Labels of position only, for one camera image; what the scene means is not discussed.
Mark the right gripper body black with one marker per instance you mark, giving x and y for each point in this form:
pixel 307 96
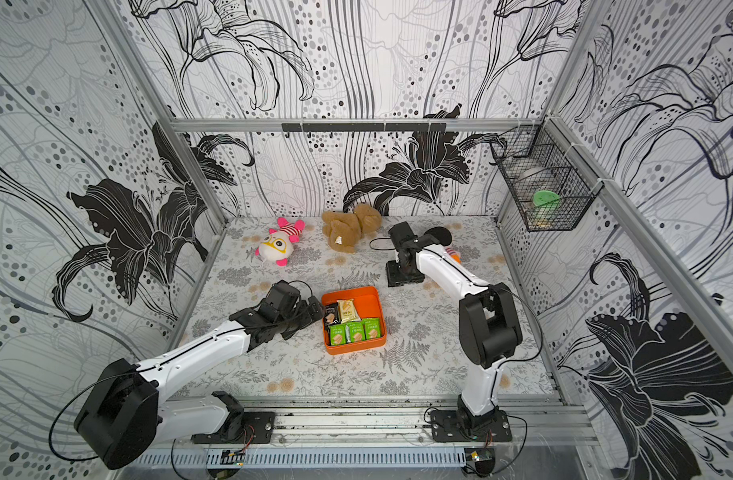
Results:
pixel 401 271

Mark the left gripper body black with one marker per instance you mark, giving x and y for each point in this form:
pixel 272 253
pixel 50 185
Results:
pixel 289 323

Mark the orange storage box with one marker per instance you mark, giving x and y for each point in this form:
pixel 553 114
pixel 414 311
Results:
pixel 369 306

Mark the green cookie packet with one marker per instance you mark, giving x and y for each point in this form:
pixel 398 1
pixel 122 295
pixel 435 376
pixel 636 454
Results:
pixel 372 328
pixel 338 335
pixel 355 332

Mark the yellow cookie packet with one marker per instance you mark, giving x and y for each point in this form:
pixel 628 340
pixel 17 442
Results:
pixel 348 312

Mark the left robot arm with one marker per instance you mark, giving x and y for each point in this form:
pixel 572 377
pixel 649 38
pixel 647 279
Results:
pixel 133 406

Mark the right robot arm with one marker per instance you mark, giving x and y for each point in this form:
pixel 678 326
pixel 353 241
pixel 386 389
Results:
pixel 489 325

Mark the black cookie packet left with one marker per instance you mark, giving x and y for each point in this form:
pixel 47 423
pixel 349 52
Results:
pixel 331 315

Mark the black-haired doll orange dress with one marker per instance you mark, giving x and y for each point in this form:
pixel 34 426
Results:
pixel 445 238

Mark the pink white owl plush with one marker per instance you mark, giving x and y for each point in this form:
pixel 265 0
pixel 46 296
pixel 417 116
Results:
pixel 279 245

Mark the brown teddy bear plush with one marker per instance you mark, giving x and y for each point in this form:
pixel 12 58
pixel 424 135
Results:
pixel 344 230

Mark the green lid jar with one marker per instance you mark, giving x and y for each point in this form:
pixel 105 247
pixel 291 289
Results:
pixel 546 204

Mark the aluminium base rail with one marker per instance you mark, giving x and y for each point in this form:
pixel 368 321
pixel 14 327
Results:
pixel 402 423

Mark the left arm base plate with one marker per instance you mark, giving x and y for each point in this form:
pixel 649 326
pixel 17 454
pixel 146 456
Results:
pixel 253 427

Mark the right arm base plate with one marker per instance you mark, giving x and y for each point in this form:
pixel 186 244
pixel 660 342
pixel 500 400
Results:
pixel 449 426

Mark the black wire basket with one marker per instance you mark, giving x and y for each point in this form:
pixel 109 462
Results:
pixel 530 158

